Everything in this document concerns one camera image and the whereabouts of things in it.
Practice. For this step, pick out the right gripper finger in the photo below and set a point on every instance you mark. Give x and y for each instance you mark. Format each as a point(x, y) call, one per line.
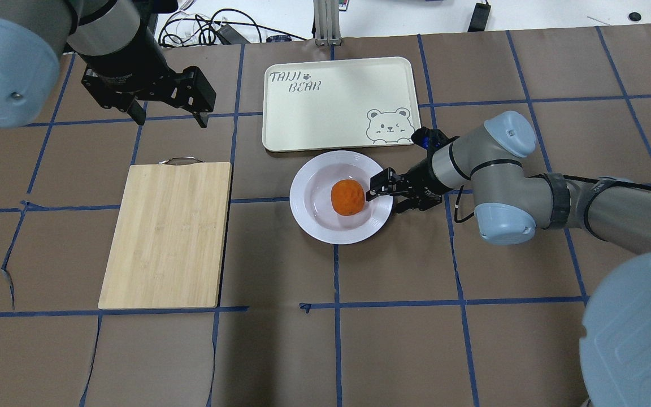
point(387, 183)
point(421, 203)

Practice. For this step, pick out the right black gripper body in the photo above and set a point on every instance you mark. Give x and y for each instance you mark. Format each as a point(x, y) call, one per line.
point(422, 176)

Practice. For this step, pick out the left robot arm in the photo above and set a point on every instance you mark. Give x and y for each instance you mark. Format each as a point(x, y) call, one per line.
point(34, 34)

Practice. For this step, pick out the aluminium frame post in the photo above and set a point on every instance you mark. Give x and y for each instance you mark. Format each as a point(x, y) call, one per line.
point(327, 23)

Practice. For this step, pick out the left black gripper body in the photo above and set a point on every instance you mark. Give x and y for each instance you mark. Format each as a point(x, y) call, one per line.
point(129, 72)

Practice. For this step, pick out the cream bear tray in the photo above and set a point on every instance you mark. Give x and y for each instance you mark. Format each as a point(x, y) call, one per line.
point(342, 104)

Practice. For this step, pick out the white round plate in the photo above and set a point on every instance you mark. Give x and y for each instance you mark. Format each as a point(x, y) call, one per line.
point(310, 198)

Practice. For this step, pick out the small black adapter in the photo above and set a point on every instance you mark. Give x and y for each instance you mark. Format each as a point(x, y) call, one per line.
point(480, 15)

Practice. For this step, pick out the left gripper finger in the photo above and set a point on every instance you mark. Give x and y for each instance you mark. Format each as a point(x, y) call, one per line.
point(194, 93)
point(108, 98)

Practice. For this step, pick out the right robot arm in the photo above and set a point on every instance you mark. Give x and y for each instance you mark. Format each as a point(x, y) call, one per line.
point(615, 351)

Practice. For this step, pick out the orange fruit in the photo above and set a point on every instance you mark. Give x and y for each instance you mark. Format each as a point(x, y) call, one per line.
point(347, 197)

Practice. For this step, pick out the wooden cutting board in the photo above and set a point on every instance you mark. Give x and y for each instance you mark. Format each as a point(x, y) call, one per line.
point(168, 246)

